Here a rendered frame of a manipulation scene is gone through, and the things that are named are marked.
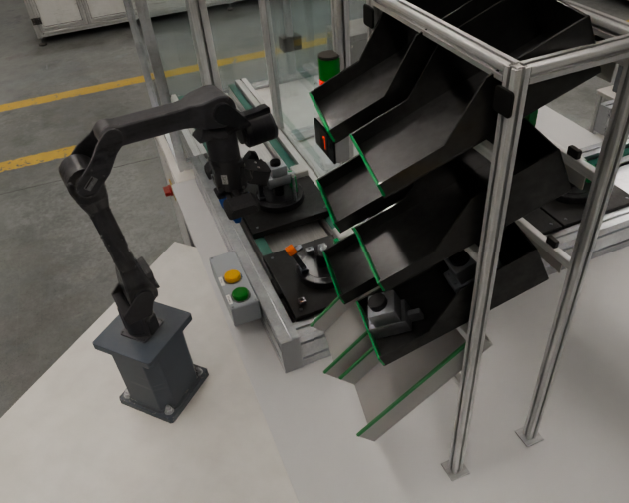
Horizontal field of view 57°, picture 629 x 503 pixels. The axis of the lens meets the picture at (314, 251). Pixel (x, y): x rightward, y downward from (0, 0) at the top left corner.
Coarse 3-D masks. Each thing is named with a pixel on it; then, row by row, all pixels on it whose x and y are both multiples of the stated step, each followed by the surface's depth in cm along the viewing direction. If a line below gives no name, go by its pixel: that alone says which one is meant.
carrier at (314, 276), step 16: (320, 240) 151; (336, 240) 139; (272, 256) 147; (288, 256) 147; (304, 256) 143; (320, 256) 137; (272, 272) 142; (288, 272) 142; (304, 272) 138; (320, 272) 138; (288, 288) 138; (304, 288) 137; (320, 288) 136; (288, 304) 134; (304, 304) 133; (320, 304) 133
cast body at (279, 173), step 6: (270, 162) 158; (276, 162) 158; (282, 162) 160; (270, 168) 158; (276, 168) 158; (282, 168) 158; (270, 174) 160; (276, 174) 159; (282, 174) 159; (288, 174) 160; (294, 174) 163; (270, 180) 159; (276, 180) 160; (282, 180) 161; (288, 180) 161; (270, 186) 160; (276, 186) 161
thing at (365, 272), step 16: (384, 208) 107; (352, 240) 110; (336, 256) 110; (352, 256) 108; (336, 272) 108; (352, 272) 105; (368, 272) 103; (336, 288) 102; (352, 288) 100; (368, 288) 101
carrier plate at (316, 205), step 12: (300, 180) 173; (312, 180) 173; (252, 192) 170; (312, 192) 168; (312, 204) 163; (324, 204) 163; (252, 216) 161; (264, 216) 161; (276, 216) 160; (288, 216) 160; (300, 216) 159; (312, 216) 159; (324, 216) 161; (252, 228) 157; (264, 228) 156; (276, 228) 157; (288, 228) 158
